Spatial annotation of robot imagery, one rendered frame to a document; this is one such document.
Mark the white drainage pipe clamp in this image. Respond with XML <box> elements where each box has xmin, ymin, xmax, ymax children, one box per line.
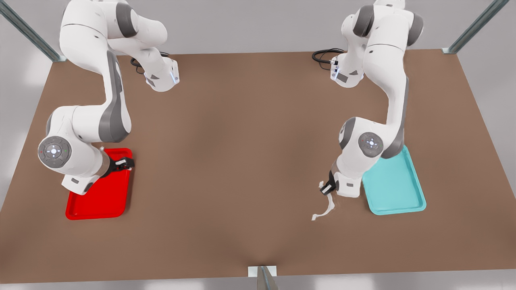
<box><xmin>312</xmin><ymin>192</ymin><xmax>336</xmax><ymax>222</ymax></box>

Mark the teal rectangular tray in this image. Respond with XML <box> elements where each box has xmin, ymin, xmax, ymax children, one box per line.
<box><xmin>361</xmin><ymin>145</ymin><xmax>427</xmax><ymax>216</ymax></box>

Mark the red rectangular tray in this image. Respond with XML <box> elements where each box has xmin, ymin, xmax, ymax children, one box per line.
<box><xmin>65</xmin><ymin>147</ymin><xmax>134</xmax><ymax>221</ymax></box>

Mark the black cable loop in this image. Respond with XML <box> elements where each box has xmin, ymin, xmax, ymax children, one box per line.
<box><xmin>312</xmin><ymin>48</ymin><xmax>346</xmax><ymax>71</ymax></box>
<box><xmin>130</xmin><ymin>51</ymin><xmax>171</xmax><ymax>75</ymax></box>

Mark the silver frame post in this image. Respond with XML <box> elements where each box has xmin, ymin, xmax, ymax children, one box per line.
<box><xmin>442</xmin><ymin>0</ymin><xmax>511</xmax><ymax>54</ymax></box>
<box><xmin>248</xmin><ymin>265</ymin><xmax>278</xmax><ymax>290</ymax></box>
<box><xmin>0</xmin><ymin>0</ymin><xmax>67</xmax><ymax>62</ymax></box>

